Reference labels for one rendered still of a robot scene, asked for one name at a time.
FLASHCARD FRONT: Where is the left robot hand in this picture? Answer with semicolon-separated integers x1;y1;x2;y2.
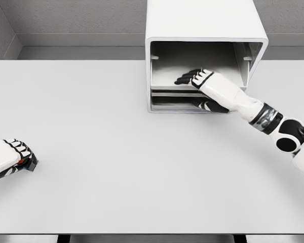
0;138;39;183

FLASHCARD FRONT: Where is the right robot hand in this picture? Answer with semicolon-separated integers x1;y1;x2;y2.
174;68;247;114

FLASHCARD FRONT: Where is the black load switch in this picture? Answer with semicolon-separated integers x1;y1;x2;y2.
16;154;39;173

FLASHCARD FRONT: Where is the white shallow cabinet drawer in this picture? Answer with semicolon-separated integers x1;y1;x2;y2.
151;92;230;112
151;60;251;92

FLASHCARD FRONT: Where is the white tabletop storage cabinet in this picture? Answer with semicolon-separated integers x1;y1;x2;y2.
144;0;269;114

